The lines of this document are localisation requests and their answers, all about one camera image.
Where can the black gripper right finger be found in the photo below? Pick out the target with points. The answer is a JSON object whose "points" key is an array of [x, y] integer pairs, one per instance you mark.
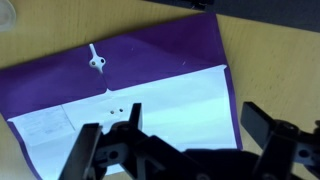
{"points": [[280, 146]]}

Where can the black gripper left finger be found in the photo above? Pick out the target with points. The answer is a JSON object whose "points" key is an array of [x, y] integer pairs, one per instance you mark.
{"points": [[146, 156]]}

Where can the purple paper folder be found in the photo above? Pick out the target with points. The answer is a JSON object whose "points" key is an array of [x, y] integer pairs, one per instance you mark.
{"points": [[150, 50]]}

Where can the white paper sheet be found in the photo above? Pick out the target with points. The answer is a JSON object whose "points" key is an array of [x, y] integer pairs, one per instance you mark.
{"points": [[183, 110]]}

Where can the orange and black clamp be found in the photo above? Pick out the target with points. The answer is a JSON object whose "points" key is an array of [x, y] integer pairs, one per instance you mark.
{"points": [[200, 4]]}

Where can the clear plastic bowl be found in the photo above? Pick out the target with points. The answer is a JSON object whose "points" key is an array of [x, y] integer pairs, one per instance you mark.
{"points": [[5, 16]]}

